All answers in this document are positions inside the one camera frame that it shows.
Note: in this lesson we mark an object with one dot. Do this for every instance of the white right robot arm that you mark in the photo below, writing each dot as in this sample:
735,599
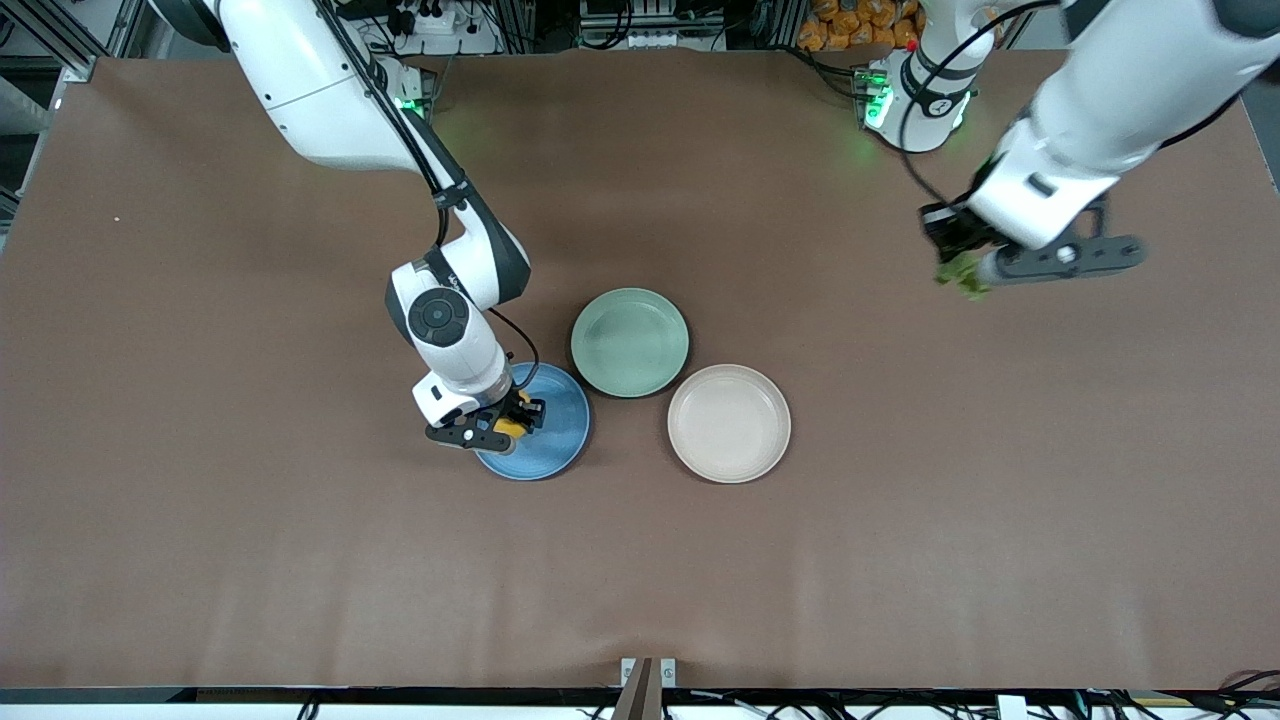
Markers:
300,80

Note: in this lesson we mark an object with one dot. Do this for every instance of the white power strip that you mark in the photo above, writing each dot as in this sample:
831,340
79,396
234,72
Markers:
465,42

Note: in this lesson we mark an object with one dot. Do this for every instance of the beige round plate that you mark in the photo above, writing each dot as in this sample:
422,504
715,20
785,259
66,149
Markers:
729,424

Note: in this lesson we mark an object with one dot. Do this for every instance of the pile of orange fruits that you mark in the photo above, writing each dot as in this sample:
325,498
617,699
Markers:
850,25

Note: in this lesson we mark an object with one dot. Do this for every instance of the white label tag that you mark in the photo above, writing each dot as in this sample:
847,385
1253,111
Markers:
1012,708

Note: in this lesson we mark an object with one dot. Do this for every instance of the yellow lemon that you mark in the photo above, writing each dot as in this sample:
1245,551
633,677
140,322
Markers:
512,427

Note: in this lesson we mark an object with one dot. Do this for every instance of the green lettuce leaf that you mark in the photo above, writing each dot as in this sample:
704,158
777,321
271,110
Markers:
962,278

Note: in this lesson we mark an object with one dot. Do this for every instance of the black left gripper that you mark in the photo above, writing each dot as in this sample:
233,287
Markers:
948,231

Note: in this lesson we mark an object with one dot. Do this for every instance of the mint green round plate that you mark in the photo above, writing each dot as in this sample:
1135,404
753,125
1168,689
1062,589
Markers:
630,343

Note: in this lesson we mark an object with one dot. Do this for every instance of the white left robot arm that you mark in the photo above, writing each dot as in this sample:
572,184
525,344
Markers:
1120,90

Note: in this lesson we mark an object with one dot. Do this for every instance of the metal mount bracket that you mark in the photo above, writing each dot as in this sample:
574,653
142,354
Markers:
648,690

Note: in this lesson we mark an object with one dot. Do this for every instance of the blue round plate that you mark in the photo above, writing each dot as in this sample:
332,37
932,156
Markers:
560,420

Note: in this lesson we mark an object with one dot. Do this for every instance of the aluminium frame rail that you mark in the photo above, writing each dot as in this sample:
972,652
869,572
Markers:
70,50

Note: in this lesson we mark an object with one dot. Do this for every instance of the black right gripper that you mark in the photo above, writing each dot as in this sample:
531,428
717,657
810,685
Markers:
516,407

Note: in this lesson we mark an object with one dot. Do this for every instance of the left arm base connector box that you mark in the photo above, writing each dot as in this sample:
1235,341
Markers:
870,95

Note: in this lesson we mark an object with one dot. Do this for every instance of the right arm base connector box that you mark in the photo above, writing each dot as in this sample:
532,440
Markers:
420,90

